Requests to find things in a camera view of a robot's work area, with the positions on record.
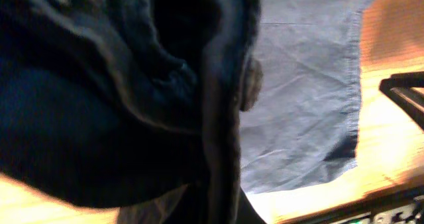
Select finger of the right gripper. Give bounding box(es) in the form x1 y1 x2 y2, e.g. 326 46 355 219
379 72 423 130

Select blue denim shorts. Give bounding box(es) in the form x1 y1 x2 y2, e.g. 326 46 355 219
1 0 374 223

